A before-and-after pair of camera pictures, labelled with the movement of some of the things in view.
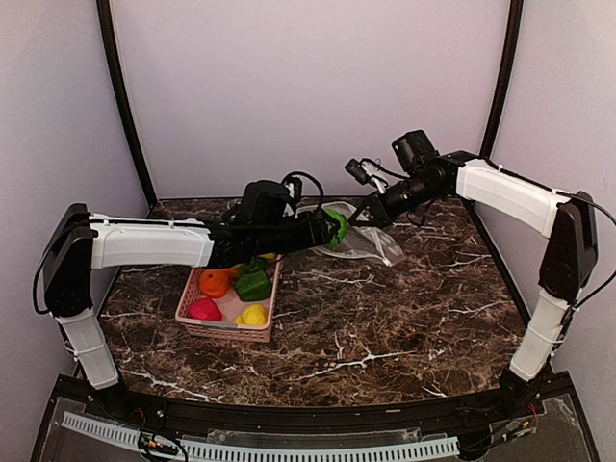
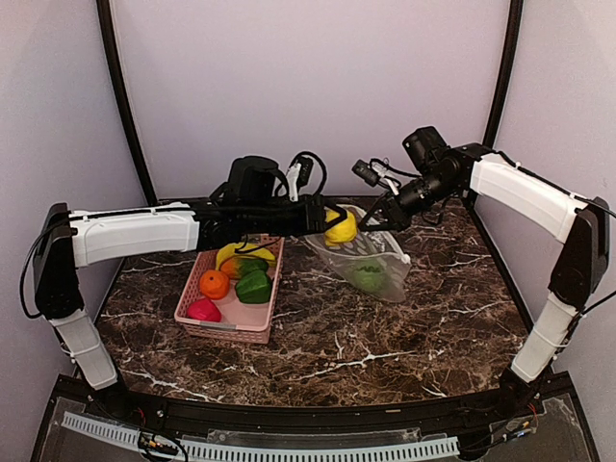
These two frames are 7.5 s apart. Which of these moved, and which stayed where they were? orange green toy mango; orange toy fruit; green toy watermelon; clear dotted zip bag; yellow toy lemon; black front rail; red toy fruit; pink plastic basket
Moved: green toy watermelon; clear dotted zip bag; yellow toy lemon
Stayed: orange green toy mango; orange toy fruit; black front rail; red toy fruit; pink plastic basket
